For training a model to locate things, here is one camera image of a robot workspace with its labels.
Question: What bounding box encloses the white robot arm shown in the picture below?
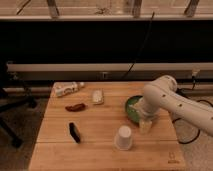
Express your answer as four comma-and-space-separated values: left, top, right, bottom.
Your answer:
135, 75, 213, 136

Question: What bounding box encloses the black eraser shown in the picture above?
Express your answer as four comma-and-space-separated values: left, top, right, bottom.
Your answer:
69, 122, 81, 143

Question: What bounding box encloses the green bowl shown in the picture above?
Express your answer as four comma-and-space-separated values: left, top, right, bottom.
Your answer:
125, 95, 142, 124

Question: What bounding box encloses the brown sausage-shaped item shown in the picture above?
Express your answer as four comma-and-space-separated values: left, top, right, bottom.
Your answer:
65, 103, 86, 112

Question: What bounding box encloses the black office chair base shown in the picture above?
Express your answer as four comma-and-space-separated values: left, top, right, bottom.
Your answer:
0, 63, 38, 149

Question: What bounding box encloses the black hanging cable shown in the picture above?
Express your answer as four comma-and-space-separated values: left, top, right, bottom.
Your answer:
119, 11, 156, 82

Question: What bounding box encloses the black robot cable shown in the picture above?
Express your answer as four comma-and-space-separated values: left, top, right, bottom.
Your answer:
172, 75, 213, 145

